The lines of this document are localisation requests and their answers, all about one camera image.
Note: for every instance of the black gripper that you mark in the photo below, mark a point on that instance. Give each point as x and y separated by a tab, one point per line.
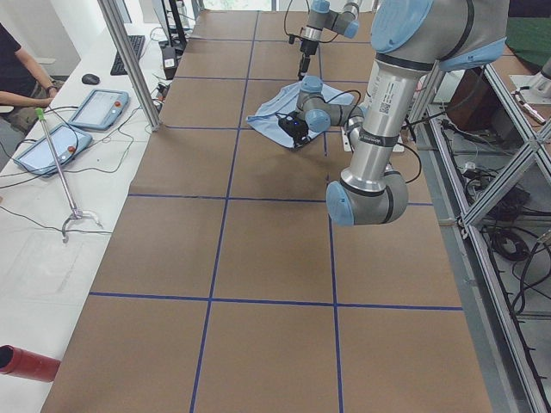
307	46
300	137

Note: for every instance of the light blue t-shirt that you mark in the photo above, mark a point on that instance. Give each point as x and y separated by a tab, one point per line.
302	111

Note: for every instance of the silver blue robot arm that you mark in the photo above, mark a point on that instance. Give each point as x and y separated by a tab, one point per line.
321	17
409	38

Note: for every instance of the upper teach pendant tablet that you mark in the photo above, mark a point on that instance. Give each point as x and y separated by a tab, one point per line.
100	109

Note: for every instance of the black computer mouse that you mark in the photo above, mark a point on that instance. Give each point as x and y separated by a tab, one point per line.
90	79

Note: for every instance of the reacher grabber tool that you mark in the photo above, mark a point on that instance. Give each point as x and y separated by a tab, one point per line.
76	213

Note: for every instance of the person in black shirt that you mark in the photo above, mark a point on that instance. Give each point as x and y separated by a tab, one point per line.
25	85

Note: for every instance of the red bottle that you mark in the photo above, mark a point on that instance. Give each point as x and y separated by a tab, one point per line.
25	364

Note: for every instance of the aluminium frame rack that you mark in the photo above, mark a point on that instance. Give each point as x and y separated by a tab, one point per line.
489	165

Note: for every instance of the aluminium frame post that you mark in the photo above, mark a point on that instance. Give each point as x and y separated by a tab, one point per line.
118	33

